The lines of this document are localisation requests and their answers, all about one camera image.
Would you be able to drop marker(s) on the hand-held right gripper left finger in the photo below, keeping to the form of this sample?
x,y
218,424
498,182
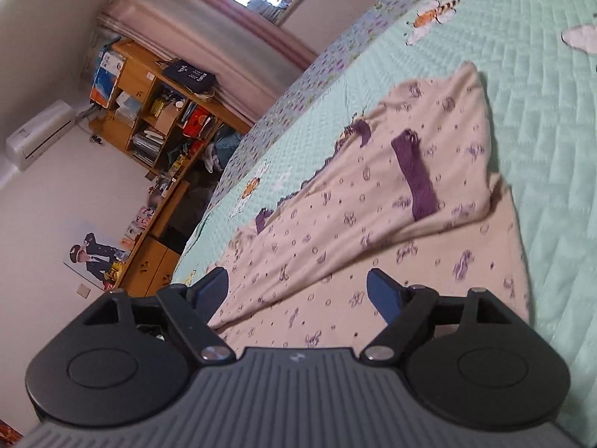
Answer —
x,y
212,291

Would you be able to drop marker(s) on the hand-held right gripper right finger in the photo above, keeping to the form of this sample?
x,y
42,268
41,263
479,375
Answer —
x,y
385,296

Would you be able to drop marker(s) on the pink printed pajama top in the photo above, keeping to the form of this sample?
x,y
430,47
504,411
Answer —
x,y
373,205

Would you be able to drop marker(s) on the wooden desk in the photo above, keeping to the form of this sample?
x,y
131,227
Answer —
x,y
149,261

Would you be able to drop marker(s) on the photo frames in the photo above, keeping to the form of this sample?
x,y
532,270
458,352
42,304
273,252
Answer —
x,y
140,224

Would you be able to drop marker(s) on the blue cloth bag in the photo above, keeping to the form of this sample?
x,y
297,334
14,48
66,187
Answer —
x,y
226,147

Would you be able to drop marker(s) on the red box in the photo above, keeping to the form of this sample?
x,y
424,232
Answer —
x,y
197,121

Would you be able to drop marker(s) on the cardboard box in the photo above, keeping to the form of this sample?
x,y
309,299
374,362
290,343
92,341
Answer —
x,y
168,116

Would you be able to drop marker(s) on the wooden bookshelf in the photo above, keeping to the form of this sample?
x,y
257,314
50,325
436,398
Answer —
x,y
140,98

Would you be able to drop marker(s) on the navy tote bag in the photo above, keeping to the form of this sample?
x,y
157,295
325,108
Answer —
x,y
189,74

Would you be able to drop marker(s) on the white air conditioner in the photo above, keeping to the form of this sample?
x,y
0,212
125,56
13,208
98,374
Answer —
x,y
39,133

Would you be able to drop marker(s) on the blue and white carton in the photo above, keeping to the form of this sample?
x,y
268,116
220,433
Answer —
x,y
106,79

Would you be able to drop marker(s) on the green bee print quilt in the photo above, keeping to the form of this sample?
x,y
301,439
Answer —
x,y
550,126

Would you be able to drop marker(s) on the purple floral bed sheet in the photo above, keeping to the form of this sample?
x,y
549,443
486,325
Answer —
x,y
326,65

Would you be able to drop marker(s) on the pink curtain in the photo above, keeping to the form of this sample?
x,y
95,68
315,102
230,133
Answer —
x,y
210,23

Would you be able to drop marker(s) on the wall poster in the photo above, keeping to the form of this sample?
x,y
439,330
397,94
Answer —
x,y
95,254

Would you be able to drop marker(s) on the wall socket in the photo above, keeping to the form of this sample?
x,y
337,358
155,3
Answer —
x,y
83,290

